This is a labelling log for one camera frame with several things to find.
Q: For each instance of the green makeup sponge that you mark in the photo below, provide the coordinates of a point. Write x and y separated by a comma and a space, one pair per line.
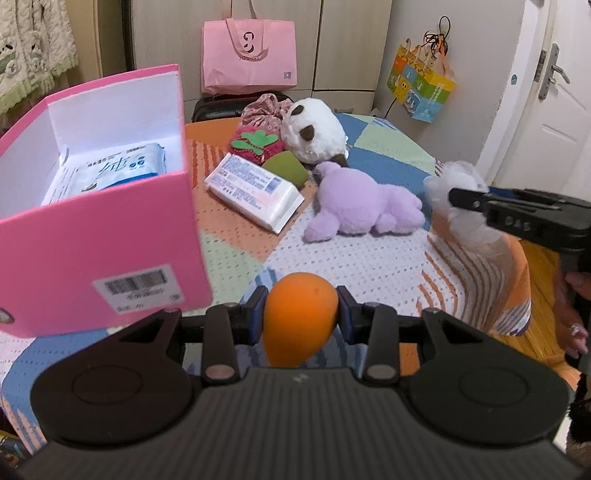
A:
286, 168

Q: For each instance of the patchwork blanket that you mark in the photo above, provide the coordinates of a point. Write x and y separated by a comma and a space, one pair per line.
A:
360, 258

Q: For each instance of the white door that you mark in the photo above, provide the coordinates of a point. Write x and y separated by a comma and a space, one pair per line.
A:
521, 106

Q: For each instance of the white brown plush toy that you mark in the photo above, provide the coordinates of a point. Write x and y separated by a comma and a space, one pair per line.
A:
314, 127

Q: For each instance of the pink cardboard box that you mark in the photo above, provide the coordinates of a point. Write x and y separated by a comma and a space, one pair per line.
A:
106, 240

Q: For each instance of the white wet wipes pack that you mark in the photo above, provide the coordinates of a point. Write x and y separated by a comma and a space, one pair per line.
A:
251, 189

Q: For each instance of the blue white tissue pack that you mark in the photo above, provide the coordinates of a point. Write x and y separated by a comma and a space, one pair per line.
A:
131, 164

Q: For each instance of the purple plush toy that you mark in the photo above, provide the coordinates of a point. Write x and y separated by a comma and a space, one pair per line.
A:
358, 198

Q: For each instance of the pink tote bag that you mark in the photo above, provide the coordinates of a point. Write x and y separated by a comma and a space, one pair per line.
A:
249, 50

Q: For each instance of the black suitcase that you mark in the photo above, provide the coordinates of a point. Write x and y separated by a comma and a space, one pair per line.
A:
217, 108

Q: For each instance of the grey wardrobe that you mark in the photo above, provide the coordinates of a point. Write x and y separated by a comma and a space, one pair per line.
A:
341, 41

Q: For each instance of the floral fabric scrunchie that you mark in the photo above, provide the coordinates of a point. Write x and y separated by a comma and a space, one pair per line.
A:
263, 113

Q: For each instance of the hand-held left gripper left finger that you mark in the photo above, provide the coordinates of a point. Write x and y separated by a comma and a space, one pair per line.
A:
256, 311

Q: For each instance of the white fluffy plush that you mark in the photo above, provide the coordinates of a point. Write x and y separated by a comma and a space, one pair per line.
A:
457, 173

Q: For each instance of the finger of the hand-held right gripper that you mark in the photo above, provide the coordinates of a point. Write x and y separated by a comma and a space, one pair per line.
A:
468, 197
507, 190

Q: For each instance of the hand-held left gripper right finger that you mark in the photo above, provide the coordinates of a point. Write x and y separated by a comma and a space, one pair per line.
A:
346, 316

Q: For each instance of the fluffy white green robe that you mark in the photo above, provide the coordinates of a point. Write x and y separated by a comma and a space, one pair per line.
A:
32, 50

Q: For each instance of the red strawberry plush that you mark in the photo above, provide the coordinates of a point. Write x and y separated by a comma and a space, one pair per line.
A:
256, 143

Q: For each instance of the colourful gift bag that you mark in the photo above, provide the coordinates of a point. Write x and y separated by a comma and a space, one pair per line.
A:
420, 85

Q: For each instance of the person's right hand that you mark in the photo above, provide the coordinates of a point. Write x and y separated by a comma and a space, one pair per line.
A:
577, 330

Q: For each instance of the orange makeup sponge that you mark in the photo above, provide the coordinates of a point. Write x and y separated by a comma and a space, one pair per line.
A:
298, 318

